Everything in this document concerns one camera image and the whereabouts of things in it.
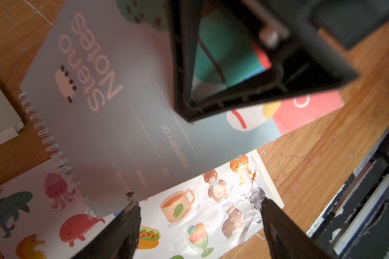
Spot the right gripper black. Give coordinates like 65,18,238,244
243,1,389,49

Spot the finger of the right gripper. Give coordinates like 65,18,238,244
166,1,357,122

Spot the white sticker picture notebook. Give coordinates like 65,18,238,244
0,151,284,259

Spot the teal steno notes notebook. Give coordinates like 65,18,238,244
20,1,343,218

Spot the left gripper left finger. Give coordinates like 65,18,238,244
73,200,141,259

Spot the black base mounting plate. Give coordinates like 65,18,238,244
307,127,389,259

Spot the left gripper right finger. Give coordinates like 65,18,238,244
260,198,337,259

